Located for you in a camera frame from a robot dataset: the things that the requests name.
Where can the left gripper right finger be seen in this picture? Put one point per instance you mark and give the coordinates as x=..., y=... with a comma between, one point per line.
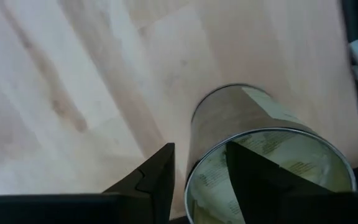
x=266, y=193

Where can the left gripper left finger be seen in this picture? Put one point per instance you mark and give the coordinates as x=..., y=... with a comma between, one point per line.
x=154, y=186

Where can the silver metal tin can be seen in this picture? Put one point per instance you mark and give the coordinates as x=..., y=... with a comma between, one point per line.
x=216, y=118

